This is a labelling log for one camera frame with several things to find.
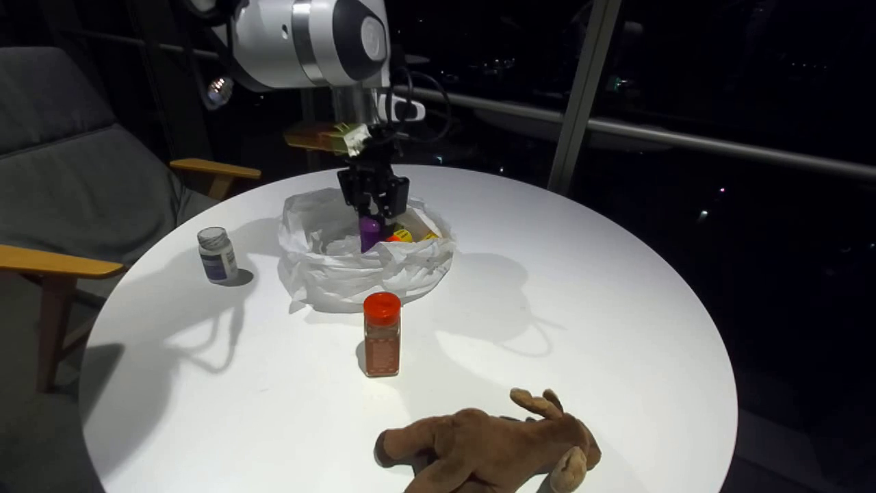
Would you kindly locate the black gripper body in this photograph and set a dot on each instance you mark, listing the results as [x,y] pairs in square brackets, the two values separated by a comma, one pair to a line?
[377,175]

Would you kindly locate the red-lid spice jar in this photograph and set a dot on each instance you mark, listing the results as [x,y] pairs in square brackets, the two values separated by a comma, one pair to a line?
[381,337]

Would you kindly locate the brown deer plush toy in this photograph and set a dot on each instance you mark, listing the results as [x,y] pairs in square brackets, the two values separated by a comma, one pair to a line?
[482,447]

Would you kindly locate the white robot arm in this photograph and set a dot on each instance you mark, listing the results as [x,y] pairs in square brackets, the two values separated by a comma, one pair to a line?
[301,43]

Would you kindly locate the white plastic bag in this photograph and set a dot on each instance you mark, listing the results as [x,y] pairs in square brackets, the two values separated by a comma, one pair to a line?
[337,270]

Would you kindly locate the grey armchair wooden armrests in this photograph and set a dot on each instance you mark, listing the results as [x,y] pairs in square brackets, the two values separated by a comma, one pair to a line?
[73,182]

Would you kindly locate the metal window railing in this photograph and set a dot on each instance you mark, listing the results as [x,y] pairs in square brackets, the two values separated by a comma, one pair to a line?
[712,140]

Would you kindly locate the grey window frame post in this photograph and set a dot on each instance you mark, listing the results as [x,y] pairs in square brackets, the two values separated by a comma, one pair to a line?
[579,100]

